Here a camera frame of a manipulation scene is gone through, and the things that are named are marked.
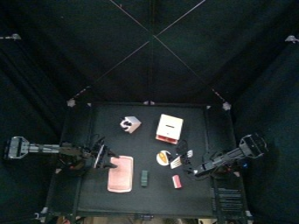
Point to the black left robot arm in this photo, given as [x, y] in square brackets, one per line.
[42, 148]

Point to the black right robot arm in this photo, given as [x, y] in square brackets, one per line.
[233, 156]

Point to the pink red toy block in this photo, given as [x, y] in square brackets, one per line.
[176, 182]

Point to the orange toy food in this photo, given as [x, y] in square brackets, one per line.
[164, 157]

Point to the pink rectangular tray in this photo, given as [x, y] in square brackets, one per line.
[120, 174]

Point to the white text label sticker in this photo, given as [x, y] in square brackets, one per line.
[229, 201]

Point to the dark green toy block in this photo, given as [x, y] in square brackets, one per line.
[144, 178]

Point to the white toy drawer cabinet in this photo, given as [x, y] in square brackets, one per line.
[169, 127]

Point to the white pink toy cube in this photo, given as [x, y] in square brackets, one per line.
[130, 124]

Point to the silver frame clamp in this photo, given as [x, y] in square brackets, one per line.
[225, 106]
[13, 36]
[41, 215]
[70, 102]
[291, 38]
[148, 102]

